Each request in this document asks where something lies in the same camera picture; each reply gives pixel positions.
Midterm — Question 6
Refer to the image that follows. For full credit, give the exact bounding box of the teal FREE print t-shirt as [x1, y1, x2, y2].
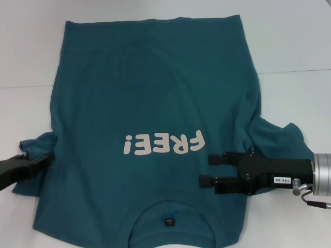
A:
[11, 15, 315, 248]

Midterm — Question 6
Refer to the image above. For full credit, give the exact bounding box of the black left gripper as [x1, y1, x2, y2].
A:
[0, 152, 55, 192]

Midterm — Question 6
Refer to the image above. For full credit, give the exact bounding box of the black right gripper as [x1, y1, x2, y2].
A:
[199, 151, 315, 196]

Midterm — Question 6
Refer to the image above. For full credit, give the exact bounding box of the right gripper cable with plug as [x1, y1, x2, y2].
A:
[292, 178, 331, 209]

